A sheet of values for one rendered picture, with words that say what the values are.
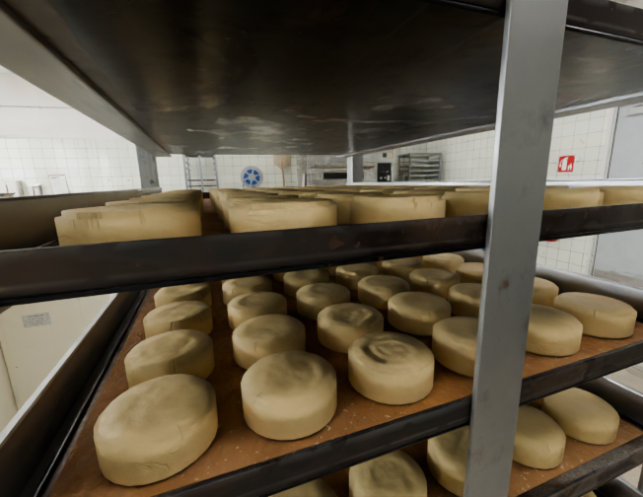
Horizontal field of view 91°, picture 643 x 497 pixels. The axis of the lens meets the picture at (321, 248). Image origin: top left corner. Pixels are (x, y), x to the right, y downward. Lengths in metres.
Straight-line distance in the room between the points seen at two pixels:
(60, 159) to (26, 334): 4.75
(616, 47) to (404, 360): 0.19
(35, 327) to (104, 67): 1.96
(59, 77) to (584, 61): 0.28
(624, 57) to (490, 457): 0.22
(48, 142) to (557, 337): 6.68
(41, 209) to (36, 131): 6.57
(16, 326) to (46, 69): 1.97
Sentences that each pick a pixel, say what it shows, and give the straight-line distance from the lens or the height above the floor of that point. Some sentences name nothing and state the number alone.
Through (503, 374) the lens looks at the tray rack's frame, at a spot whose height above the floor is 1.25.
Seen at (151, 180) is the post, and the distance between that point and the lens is 0.71.
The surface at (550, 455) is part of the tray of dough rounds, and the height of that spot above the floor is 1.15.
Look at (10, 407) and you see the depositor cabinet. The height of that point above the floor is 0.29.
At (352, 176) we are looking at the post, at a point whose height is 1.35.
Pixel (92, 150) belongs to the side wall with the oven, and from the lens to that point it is 6.48.
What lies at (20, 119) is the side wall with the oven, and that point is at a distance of 6.89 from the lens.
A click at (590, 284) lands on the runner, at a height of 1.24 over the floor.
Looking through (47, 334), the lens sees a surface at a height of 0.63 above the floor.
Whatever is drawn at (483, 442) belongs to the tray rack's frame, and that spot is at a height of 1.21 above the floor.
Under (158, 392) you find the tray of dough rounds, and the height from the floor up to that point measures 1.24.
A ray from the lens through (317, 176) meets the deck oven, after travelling 5.15.
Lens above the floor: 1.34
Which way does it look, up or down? 12 degrees down
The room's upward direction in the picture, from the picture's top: 1 degrees counter-clockwise
